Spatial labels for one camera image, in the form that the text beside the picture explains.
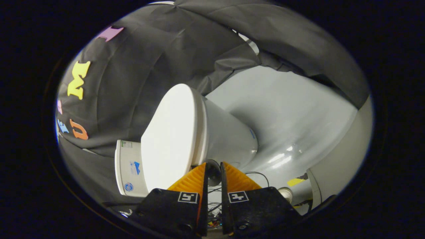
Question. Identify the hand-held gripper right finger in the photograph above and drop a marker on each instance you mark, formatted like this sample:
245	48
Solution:
224	205

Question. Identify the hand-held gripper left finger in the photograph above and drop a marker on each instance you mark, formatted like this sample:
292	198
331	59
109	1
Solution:
204	205

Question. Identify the white toilet lid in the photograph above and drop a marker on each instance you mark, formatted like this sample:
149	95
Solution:
169	139

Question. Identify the white toilet bowl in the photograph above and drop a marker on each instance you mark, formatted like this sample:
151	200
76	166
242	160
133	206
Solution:
229	139

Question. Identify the white shoe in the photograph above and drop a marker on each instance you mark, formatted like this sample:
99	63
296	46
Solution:
285	195

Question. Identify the yellow floor tape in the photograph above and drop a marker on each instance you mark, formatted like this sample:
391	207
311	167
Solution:
295	182

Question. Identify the white table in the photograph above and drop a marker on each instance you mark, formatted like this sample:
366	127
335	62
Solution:
345	166

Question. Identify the black backdrop cloth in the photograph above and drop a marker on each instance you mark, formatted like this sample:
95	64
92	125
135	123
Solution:
139	59

